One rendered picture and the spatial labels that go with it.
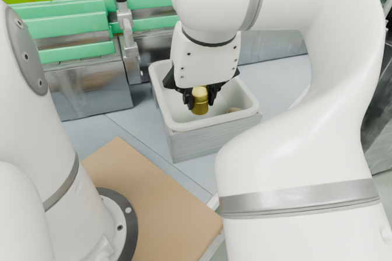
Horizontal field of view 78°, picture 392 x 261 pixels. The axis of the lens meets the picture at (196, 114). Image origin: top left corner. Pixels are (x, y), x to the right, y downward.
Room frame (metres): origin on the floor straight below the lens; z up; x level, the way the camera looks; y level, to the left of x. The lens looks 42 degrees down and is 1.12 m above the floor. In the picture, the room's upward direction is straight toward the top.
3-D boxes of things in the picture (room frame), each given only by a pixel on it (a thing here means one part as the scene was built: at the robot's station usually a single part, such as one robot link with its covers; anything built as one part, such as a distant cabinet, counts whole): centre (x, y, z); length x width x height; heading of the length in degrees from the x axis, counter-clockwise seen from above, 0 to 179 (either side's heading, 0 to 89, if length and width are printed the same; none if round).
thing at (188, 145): (0.42, 0.00, 0.79); 0.27 x 0.17 x 0.08; 18
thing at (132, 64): (0.47, 0.14, 0.85); 0.09 x 0.04 x 0.07; 18
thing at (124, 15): (0.46, 0.13, 0.95); 0.17 x 0.03 x 0.12; 18
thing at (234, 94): (0.40, -0.01, 0.80); 0.22 x 0.17 x 0.09; 18
